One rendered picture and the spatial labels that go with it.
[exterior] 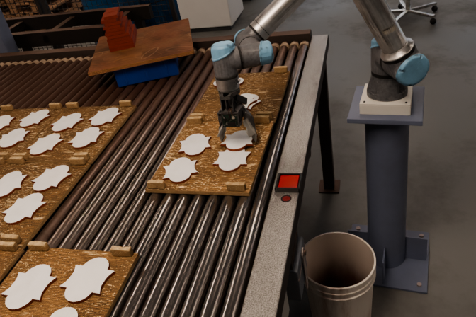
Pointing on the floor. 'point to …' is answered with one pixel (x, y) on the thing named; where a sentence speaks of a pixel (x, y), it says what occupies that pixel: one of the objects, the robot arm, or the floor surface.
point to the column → (391, 197)
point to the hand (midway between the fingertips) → (239, 139)
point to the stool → (410, 1)
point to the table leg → (329, 186)
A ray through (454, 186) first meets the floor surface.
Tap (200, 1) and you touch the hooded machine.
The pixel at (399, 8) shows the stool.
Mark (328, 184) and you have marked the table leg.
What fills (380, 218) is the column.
